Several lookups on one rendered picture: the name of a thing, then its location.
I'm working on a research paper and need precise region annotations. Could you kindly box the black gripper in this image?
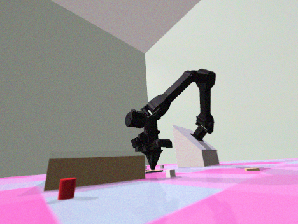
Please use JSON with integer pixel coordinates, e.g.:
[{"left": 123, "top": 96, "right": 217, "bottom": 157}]
[{"left": 135, "top": 127, "right": 173, "bottom": 171}]

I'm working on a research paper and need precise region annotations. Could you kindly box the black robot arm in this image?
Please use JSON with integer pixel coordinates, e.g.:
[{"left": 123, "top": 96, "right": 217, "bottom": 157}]
[{"left": 125, "top": 69, "right": 216, "bottom": 148}]

